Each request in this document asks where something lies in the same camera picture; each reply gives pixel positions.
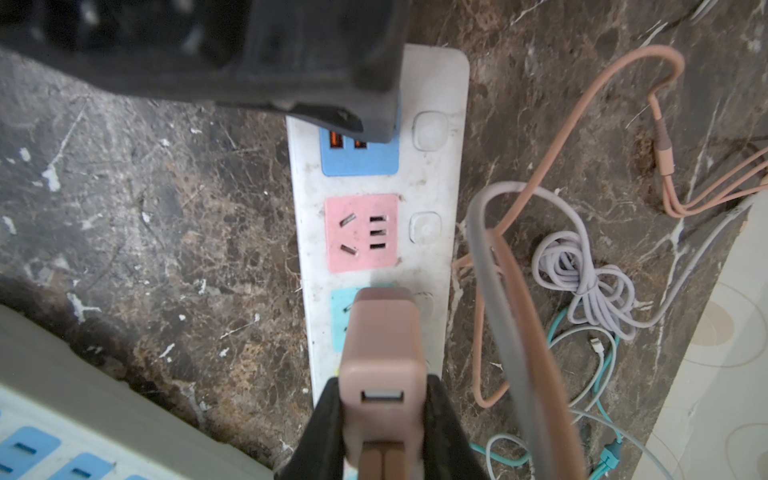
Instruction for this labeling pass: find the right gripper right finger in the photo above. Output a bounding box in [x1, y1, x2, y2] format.
[423, 374, 488, 480]

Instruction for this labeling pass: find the short blue power strip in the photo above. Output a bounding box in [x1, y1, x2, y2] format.
[1, 307, 273, 479]

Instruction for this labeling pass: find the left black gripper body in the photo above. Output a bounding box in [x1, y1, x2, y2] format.
[1, 1, 410, 143]

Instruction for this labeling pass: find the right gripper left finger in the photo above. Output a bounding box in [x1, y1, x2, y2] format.
[274, 377, 345, 480]

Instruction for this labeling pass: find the teal charger with white cable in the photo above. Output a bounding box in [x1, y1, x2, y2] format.
[484, 323, 673, 480]

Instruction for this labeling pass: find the pink charger cube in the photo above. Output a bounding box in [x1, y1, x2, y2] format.
[337, 44, 768, 480]

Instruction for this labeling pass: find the white lilac coiled cable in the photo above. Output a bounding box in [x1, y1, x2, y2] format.
[530, 197, 757, 343]

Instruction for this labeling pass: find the long multicolour power strip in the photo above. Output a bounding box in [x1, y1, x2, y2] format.
[286, 44, 470, 396]

